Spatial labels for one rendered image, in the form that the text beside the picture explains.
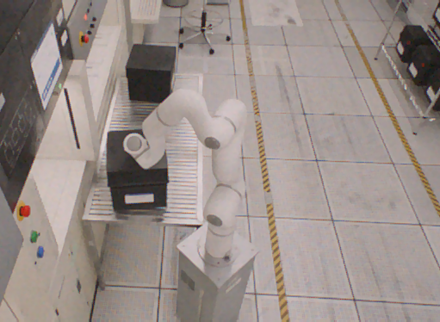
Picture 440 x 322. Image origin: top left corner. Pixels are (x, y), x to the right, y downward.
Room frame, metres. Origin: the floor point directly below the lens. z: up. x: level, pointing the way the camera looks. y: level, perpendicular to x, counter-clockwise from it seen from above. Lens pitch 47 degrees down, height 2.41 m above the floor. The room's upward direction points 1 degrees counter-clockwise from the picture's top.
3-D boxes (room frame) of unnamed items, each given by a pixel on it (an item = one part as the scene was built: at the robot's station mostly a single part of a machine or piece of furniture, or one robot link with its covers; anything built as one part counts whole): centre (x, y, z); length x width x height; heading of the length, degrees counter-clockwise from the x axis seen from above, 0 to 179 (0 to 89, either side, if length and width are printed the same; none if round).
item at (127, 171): (1.41, 0.13, 1.02); 0.29 x 0.29 x 0.13; 4
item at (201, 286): (1.03, -0.25, 0.38); 0.28 x 0.28 x 0.76; 41
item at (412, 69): (3.19, -2.41, 0.31); 0.30 x 0.28 x 0.26; 176
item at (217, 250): (1.03, -0.25, 0.85); 0.19 x 0.19 x 0.18
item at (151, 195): (1.41, 0.13, 0.85); 0.28 x 0.28 x 0.17; 4
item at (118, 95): (1.84, 0.06, 0.38); 1.30 x 0.60 x 0.76; 176
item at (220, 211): (1.01, -0.23, 1.07); 0.19 x 0.12 x 0.24; 152
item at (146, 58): (2.29, 0.07, 0.89); 0.29 x 0.29 x 0.25; 81
